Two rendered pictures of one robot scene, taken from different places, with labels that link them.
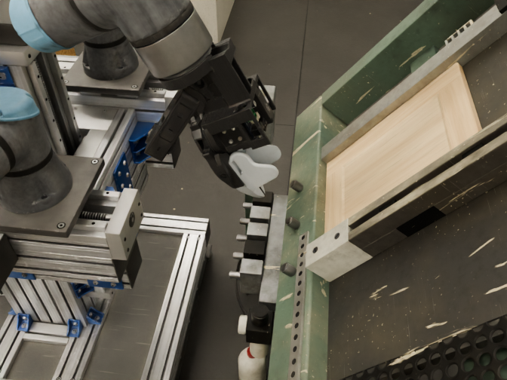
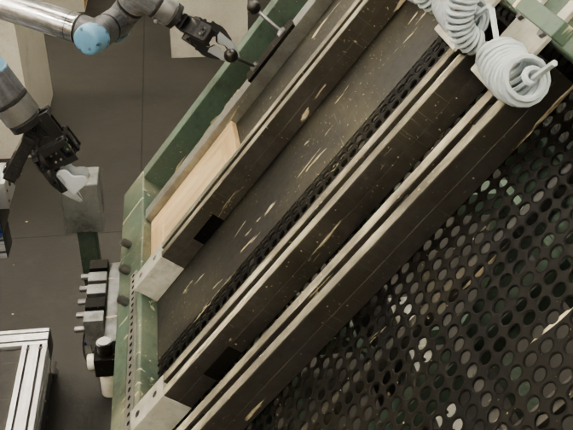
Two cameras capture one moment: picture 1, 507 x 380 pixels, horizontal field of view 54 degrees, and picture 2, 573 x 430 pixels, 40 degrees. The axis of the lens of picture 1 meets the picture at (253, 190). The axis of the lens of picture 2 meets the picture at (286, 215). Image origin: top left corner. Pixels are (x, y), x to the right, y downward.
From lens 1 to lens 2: 109 cm
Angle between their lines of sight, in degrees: 18
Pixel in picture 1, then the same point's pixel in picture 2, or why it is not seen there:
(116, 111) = not seen: outside the picture
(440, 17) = (224, 91)
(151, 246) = not seen: outside the picture
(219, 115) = (47, 146)
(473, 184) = (233, 192)
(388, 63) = (193, 133)
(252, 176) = (72, 184)
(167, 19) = (14, 96)
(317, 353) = (148, 343)
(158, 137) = (12, 165)
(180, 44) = (22, 108)
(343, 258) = (162, 274)
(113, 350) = not seen: outside the picture
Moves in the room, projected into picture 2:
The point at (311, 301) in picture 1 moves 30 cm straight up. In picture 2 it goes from (141, 311) to (130, 211)
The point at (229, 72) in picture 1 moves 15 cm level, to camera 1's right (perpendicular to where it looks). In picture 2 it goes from (49, 121) to (127, 113)
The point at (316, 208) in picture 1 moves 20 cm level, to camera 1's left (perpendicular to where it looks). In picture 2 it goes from (142, 252) to (69, 263)
